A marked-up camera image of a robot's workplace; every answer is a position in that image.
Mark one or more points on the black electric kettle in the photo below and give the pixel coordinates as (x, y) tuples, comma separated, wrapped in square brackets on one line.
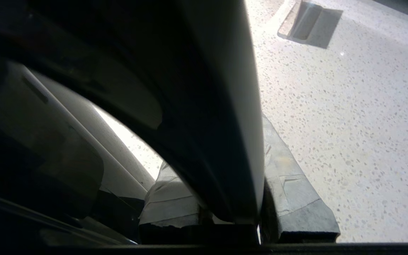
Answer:
[(190, 88)]

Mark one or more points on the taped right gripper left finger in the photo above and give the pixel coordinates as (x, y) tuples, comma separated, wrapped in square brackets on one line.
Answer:
[(168, 202)]

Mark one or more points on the clear acrylic sign holder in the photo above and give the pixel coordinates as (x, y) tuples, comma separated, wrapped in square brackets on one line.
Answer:
[(303, 24)]

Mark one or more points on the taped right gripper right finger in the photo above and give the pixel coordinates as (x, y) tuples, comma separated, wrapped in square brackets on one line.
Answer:
[(292, 205)]

